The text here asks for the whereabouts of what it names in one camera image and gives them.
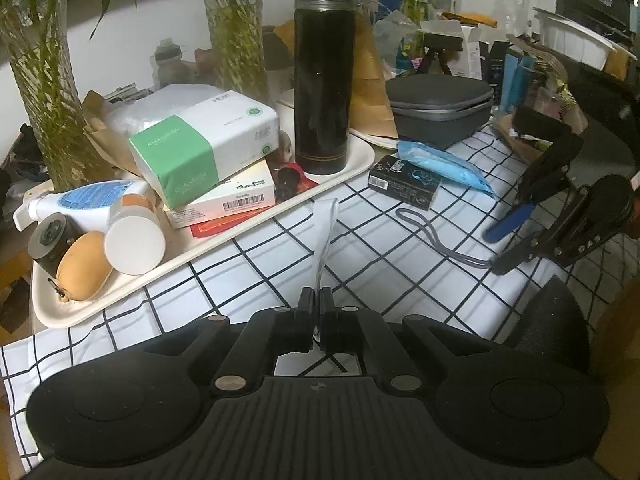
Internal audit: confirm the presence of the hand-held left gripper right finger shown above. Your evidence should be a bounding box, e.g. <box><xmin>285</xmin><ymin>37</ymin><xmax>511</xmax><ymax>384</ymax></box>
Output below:
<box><xmin>320</xmin><ymin>287</ymin><xmax>466</xmax><ymax>396</ymax></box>

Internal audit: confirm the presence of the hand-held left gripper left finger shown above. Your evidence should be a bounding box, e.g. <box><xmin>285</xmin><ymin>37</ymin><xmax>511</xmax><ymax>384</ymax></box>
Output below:
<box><xmin>177</xmin><ymin>287</ymin><xmax>316</xmax><ymax>397</ymax></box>

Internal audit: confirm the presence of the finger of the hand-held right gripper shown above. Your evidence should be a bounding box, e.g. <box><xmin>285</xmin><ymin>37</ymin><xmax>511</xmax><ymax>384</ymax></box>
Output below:
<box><xmin>482</xmin><ymin>137</ymin><xmax>585</xmax><ymax>243</ymax></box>
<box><xmin>492</xmin><ymin>186</ymin><xmax>595</xmax><ymax>276</ymax></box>

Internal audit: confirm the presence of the grey lanyard cord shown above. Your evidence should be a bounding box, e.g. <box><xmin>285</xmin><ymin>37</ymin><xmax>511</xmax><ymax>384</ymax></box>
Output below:
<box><xmin>396</xmin><ymin>208</ymin><xmax>501</xmax><ymax>269</ymax></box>

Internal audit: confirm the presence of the light blue soft packet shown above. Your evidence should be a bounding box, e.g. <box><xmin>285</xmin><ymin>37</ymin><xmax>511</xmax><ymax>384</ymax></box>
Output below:
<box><xmin>396</xmin><ymin>140</ymin><xmax>495</xmax><ymax>197</ymax></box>

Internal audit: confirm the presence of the translucent white strap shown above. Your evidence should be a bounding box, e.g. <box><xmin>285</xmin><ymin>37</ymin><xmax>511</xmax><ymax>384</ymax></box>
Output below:
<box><xmin>311</xmin><ymin>198</ymin><xmax>341</xmax><ymax>311</ymax></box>

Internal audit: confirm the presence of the black cartoon tissue packet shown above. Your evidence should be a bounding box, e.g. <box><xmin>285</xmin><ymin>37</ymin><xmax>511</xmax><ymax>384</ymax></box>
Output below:
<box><xmin>369</xmin><ymin>154</ymin><xmax>442</xmax><ymax>212</ymax></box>

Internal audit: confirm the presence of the checkered white tablecloth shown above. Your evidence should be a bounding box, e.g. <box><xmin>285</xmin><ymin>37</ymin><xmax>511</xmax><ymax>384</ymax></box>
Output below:
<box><xmin>0</xmin><ymin>120</ymin><xmax>576</xmax><ymax>468</ymax></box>

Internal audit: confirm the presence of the black flat pouch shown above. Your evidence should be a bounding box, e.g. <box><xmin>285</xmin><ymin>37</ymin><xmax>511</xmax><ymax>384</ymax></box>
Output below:
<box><xmin>512</xmin><ymin>105</ymin><xmax>583</xmax><ymax>150</ymax></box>

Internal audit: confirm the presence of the white plastic tray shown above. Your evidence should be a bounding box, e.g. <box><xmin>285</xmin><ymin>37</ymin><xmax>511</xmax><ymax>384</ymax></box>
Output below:
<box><xmin>350</xmin><ymin>127</ymin><xmax>401</xmax><ymax>151</ymax></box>
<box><xmin>30</xmin><ymin>130</ymin><xmax>377</xmax><ymax>331</ymax></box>

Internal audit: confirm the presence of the red flat packet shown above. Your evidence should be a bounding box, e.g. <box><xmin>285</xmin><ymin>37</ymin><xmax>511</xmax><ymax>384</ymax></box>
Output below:
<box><xmin>190</xmin><ymin>200</ymin><xmax>281</xmax><ymax>239</ymax></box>

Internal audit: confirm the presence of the grey hard case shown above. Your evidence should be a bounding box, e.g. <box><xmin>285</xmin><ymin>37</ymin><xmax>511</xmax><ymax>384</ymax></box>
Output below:
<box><xmin>385</xmin><ymin>74</ymin><xmax>496</xmax><ymax>150</ymax></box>

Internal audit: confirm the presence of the white box with barcode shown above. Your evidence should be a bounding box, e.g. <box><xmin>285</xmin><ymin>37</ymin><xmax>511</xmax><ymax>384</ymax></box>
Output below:
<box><xmin>165</xmin><ymin>160</ymin><xmax>277</xmax><ymax>231</ymax></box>

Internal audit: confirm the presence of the blue carton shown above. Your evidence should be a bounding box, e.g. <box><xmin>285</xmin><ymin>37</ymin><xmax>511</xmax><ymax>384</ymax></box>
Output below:
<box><xmin>500</xmin><ymin>55</ymin><xmax>537</xmax><ymax>114</ymax></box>

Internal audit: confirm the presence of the black round case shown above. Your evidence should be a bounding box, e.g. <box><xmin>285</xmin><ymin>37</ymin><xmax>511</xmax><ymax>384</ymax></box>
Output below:
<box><xmin>275</xmin><ymin>162</ymin><xmax>307</xmax><ymax>199</ymax></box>

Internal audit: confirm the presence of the tall black carton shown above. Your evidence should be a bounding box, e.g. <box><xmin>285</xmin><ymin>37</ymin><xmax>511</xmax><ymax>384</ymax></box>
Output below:
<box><xmin>487</xmin><ymin>40</ymin><xmax>512</xmax><ymax>102</ymax></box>

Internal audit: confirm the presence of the tall white carton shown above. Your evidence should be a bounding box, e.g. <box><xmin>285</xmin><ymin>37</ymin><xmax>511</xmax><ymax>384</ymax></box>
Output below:
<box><xmin>460</xmin><ymin>24</ymin><xmax>494</xmax><ymax>82</ymax></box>

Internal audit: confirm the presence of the small doll figure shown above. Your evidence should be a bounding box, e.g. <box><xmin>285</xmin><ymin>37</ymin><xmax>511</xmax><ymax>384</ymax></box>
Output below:
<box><xmin>276</xmin><ymin>129</ymin><xmax>297</xmax><ymax>162</ymax></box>

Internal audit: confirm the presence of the orange jar with white lid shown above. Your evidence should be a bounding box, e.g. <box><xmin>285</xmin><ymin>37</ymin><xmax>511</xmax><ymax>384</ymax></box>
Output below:
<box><xmin>104</xmin><ymin>194</ymin><xmax>167</xmax><ymax>276</ymax></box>

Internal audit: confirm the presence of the white plastic bowl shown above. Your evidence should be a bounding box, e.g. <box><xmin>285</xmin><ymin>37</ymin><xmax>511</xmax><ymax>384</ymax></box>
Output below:
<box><xmin>532</xmin><ymin>7</ymin><xmax>619</xmax><ymax>69</ymax></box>

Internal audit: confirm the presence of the small black tripod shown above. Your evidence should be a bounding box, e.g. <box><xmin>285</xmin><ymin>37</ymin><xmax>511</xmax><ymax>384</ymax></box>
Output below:
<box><xmin>416</xmin><ymin>32</ymin><xmax>467</xmax><ymax>79</ymax></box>

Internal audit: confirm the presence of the white printed shopping bag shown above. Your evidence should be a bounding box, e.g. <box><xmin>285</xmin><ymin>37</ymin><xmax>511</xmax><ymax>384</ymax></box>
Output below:
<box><xmin>375</xmin><ymin>10</ymin><xmax>427</xmax><ymax>72</ymax></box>

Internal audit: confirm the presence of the green and white tissue pack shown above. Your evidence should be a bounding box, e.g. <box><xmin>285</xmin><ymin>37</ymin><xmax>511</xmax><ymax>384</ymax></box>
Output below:
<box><xmin>127</xmin><ymin>91</ymin><xmax>280</xmax><ymax>211</ymax></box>

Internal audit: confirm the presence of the yellow cloth bag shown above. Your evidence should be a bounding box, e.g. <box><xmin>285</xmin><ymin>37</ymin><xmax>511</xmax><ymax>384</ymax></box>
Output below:
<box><xmin>449</xmin><ymin>12</ymin><xmax>499</xmax><ymax>29</ymax></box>

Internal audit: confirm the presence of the tan egg-shaped sponge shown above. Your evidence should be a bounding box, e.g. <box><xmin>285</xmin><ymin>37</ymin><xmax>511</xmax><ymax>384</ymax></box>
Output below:
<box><xmin>56</xmin><ymin>231</ymin><xmax>114</xmax><ymax>302</ymax></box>

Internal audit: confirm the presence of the black thermos bottle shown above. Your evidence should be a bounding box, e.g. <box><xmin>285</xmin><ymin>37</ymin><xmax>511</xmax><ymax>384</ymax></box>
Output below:
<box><xmin>293</xmin><ymin>0</ymin><xmax>357</xmax><ymax>176</ymax></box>

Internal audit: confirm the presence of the white and blue spray bottle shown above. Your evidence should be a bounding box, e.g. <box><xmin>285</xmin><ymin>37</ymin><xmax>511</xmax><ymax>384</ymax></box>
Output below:
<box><xmin>12</xmin><ymin>180</ymin><xmax>153</xmax><ymax>233</ymax></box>

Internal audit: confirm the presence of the black tape roll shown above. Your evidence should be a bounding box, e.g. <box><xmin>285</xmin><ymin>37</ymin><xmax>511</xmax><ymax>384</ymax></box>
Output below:
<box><xmin>27</xmin><ymin>212</ymin><xmax>87</xmax><ymax>274</ymax></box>

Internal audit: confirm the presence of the clear plastic bag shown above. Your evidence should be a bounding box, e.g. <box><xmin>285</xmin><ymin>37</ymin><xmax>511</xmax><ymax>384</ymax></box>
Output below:
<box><xmin>102</xmin><ymin>84</ymin><xmax>211</xmax><ymax>131</ymax></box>

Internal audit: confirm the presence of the small dark jar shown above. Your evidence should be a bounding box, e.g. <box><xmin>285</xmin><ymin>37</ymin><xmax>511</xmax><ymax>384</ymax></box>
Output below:
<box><xmin>152</xmin><ymin>37</ymin><xmax>187</xmax><ymax>89</ymax></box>

